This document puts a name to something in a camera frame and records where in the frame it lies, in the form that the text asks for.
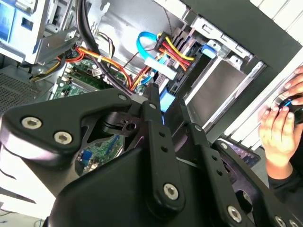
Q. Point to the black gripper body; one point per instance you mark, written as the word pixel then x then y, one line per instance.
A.
pixel 113 189

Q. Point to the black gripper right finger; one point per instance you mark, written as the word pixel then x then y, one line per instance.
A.
pixel 232 184

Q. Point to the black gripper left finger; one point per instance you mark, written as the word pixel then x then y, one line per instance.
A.
pixel 59 111

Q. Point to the hard disk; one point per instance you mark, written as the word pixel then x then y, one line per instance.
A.
pixel 166 100

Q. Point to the person right hand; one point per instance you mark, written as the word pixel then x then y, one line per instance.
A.
pixel 277 137

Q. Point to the person left hand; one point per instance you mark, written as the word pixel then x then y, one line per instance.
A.
pixel 297 85

